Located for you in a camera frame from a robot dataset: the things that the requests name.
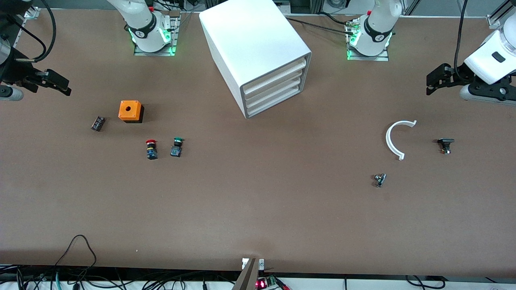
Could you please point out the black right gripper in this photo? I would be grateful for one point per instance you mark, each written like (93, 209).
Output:
(19, 72)

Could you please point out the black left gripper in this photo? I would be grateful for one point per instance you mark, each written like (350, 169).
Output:
(458, 75)

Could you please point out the red push button switch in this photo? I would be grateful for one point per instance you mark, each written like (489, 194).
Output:
(151, 149)

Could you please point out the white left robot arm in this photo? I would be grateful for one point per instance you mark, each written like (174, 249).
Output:
(377, 28)

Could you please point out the small black contact block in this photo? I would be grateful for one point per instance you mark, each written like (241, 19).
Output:
(98, 123)

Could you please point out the white curved plastic arc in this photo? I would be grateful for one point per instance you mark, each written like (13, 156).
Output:
(390, 141)

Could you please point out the orange box with hole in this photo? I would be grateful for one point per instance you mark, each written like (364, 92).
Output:
(130, 110)

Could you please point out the circuit board with red light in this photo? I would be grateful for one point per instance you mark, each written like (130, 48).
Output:
(266, 282)

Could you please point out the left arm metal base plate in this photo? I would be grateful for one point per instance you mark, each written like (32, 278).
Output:
(385, 57)

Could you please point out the black selector switch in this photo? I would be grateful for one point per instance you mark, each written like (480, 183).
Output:
(445, 143)

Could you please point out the aluminium frame profile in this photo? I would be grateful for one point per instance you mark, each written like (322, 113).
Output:
(500, 14)
(32, 13)

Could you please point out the small metal toggle switch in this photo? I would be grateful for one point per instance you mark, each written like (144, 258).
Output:
(379, 179)

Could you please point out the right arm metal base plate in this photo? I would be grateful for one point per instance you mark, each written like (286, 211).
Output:
(174, 34)

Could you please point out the green push button switch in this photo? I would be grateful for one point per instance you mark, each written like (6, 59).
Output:
(176, 147)

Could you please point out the grey camera post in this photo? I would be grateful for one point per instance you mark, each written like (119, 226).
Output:
(246, 278)

